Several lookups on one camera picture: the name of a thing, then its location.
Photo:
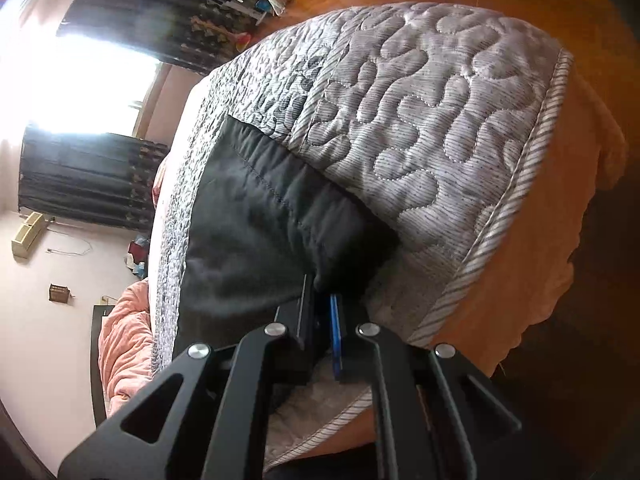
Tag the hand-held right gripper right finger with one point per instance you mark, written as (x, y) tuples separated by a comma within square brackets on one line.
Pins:
[(336, 340)]

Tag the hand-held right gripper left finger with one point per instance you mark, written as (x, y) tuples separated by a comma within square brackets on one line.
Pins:
[(299, 332)]

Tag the dark grey pants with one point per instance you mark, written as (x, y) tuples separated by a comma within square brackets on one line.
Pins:
[(260, 220)]

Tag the pink comforter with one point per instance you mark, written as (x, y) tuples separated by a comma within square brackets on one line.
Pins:
[(125, 340)]

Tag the pile of colourful clothes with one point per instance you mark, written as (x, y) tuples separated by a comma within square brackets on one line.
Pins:
[(137, 260)]

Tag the dark wooden headboard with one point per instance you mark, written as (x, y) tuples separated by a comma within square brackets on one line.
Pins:
[(99, 375)]

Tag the orange fleece blanket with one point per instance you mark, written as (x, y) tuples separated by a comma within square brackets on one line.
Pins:
[(540, 270)]

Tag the grey quilted bedspread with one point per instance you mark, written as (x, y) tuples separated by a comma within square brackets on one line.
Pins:
[(425, 135)]

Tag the dark patterned curtain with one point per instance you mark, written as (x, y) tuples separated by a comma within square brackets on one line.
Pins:
[(85, 175), (150, 15)]

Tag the white and blue clutter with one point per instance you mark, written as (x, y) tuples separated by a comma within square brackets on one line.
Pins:
[(262, 0)]

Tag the small brown wall box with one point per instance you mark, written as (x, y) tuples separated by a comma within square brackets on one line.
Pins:
[(59, 293)]

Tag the cream wall unit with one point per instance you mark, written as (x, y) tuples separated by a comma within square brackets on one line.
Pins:
[(27, 236)]

